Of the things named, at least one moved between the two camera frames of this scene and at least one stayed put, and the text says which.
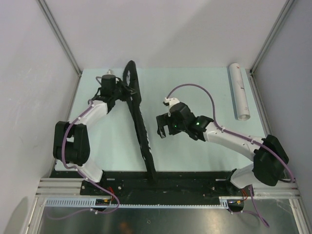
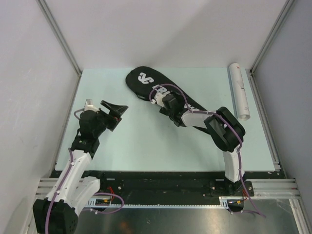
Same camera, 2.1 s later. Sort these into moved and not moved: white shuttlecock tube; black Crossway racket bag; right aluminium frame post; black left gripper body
Moved: black Crossway racket bag; black left gripper body
Not moved: right aluminium frame post; white shuttlecock tube
